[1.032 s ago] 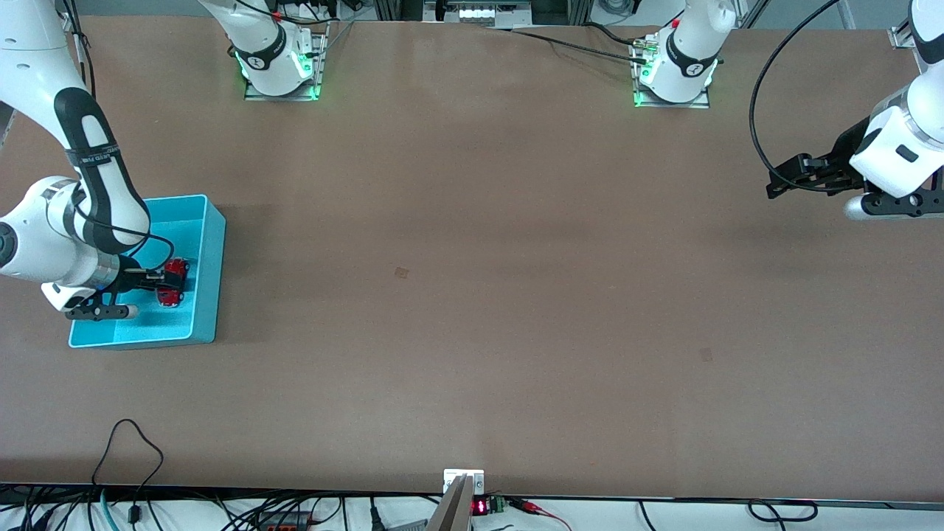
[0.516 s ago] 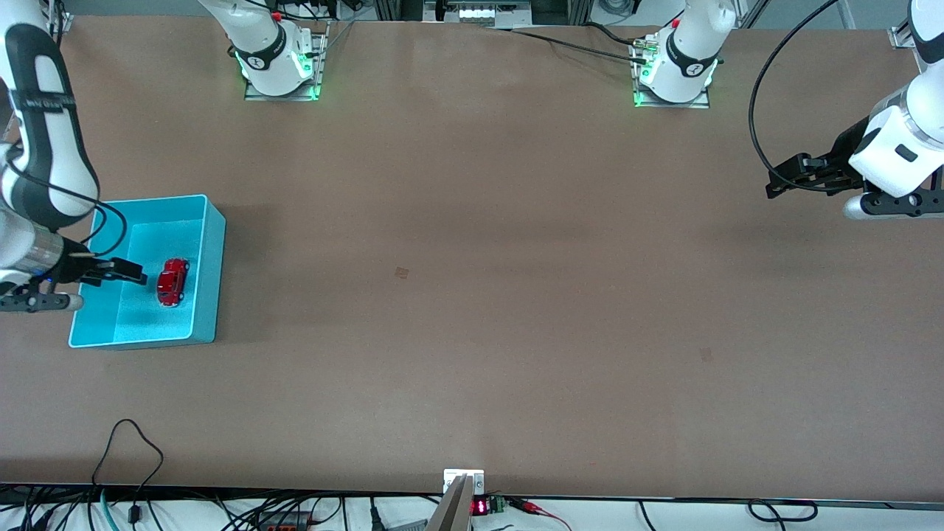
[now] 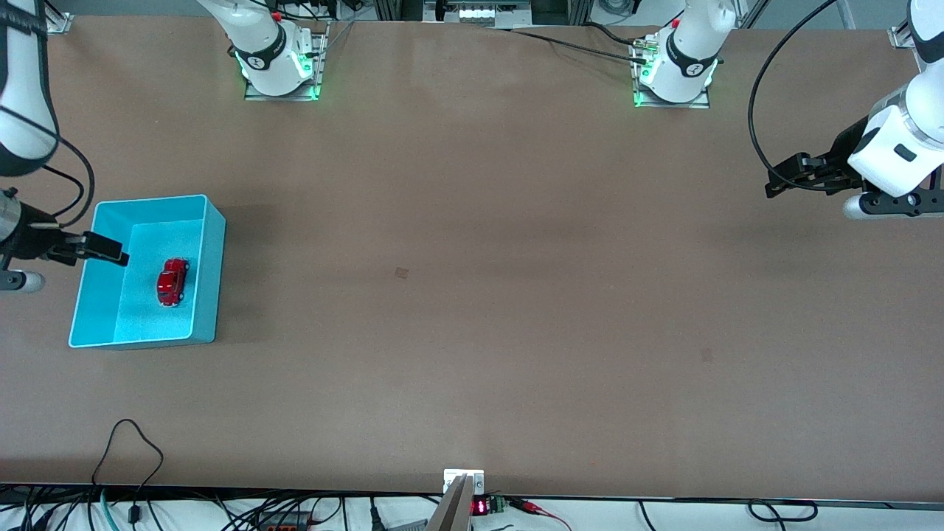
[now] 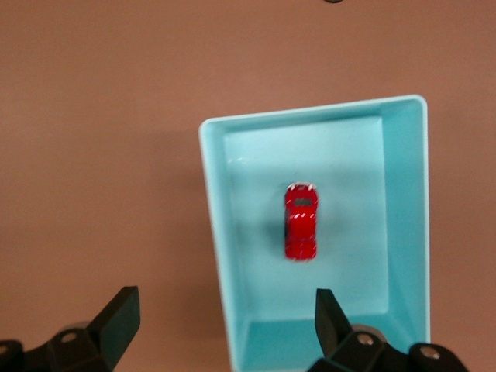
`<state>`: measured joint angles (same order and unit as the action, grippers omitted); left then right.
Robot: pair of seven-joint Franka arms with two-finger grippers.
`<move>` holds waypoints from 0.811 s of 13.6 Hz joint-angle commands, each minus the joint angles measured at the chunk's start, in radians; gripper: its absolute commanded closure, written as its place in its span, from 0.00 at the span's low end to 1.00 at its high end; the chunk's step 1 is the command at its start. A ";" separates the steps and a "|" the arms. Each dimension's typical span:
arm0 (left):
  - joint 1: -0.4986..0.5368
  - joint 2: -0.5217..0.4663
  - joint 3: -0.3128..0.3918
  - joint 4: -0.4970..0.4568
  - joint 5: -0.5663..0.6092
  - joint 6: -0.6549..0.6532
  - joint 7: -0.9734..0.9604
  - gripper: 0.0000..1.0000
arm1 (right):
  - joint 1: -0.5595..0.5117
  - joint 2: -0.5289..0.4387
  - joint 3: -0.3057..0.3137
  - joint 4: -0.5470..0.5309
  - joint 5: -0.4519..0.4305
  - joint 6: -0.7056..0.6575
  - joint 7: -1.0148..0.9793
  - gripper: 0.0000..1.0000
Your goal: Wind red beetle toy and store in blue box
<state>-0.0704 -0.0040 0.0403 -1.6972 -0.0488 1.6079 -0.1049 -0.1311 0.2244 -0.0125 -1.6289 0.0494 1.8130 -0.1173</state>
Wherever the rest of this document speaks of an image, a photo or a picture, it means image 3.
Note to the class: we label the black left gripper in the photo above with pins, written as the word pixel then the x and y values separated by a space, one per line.
pixel 843 150

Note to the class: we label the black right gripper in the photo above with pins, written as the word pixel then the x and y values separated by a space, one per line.
pixel 31 237

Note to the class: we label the red beetle toy car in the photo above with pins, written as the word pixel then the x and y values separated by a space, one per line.
pixel 172 284

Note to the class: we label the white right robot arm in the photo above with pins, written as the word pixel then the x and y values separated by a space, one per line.
pixel 265 44

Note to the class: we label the blue plastic box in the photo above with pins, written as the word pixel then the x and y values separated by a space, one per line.
pixel 140 310

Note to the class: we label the black orange power strip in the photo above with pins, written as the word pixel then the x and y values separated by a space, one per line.
pixel 284 522

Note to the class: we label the white lit device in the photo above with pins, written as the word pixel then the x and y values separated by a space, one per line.
pixel 487 13

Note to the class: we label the red clip lead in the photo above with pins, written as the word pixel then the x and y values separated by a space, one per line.
pixel 527 506

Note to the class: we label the red LED display module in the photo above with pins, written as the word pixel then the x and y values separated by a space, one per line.
pixel 481 507

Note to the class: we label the aluminium corner bracket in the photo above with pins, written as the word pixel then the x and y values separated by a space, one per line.
pixel 903 37
pixel 63 23

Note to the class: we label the aluminium extrusion frame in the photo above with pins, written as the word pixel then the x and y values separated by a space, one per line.
pixel 579 9

